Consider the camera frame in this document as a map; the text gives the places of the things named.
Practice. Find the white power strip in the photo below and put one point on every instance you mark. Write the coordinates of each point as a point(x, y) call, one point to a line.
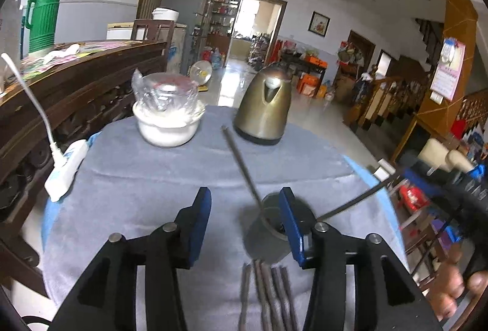
point(64, 171)

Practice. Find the grey refrigerator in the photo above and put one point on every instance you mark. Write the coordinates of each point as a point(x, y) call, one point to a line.
point(186, 11)

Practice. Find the white bowl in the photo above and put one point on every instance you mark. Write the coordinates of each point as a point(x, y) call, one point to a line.
point(167, 133)

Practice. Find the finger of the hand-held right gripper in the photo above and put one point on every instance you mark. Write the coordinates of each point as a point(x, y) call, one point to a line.
point(423, 182)

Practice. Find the wooden stair railing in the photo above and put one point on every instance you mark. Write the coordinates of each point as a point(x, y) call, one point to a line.
point(381, 94)

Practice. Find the white crumpled cloth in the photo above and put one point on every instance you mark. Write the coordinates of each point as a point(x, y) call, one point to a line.
point(61, 53)

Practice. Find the orange cardboard box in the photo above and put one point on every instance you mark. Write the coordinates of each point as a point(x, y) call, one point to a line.
point(308, 85)

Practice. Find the small electric fan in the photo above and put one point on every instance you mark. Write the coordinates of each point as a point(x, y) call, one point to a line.
point(201, 72)

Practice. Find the clear plastic bag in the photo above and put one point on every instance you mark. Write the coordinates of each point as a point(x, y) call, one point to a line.
point(167, 91)

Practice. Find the green thermos flask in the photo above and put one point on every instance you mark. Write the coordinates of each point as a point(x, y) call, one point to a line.
point(44, 18)

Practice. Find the colourful printed cloth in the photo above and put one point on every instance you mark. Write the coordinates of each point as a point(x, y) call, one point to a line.
point(95, 47)

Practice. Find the wall calendar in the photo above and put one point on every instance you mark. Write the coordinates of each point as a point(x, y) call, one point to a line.
point(448, 68)

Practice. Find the white chest freezer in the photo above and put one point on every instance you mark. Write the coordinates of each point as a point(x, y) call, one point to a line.
point(118, 32)

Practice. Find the orange wooden pillar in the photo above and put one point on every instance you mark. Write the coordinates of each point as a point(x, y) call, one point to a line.
point(457, 14)

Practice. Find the cream plastic object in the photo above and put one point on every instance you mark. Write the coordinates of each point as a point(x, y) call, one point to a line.
point(434, 152)

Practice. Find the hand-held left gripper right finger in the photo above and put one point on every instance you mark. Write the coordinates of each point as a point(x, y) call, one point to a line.
point(293, 232)

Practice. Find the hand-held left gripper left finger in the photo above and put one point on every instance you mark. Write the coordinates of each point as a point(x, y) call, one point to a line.
point(201, 228)

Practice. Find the blue table cover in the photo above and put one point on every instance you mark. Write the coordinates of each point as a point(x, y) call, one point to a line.
point(368, 178)

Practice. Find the person's right hand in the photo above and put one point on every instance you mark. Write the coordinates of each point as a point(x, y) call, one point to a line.
point(446, 296)

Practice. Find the framed wall picture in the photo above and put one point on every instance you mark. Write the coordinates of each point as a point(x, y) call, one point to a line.
point(319, 24)

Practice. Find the white rice cooker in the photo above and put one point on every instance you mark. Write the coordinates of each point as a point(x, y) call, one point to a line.
point(166, 14)

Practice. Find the shelf with goods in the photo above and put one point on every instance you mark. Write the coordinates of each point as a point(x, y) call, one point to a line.
point(221, 18)

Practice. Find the red plastic stool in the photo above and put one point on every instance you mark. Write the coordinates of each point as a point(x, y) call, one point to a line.
point(413, 199)

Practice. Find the grey tablecloth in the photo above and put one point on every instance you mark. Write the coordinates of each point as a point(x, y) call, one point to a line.
point(152, 182)

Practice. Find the bronze electric kettle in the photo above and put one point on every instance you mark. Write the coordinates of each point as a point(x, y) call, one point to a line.
point(263, 114)

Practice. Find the grey metal utensil holder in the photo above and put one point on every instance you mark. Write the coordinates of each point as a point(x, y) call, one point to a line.
point(263, 239)

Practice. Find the dark wooden chair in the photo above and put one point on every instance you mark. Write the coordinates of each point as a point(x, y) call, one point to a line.
point(152, 22)

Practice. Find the dark carved wooden sideboard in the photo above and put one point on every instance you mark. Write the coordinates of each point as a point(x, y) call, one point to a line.
point(76, 94)

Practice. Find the blue water bottle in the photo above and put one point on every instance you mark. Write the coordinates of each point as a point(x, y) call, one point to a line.
point(216, 58)

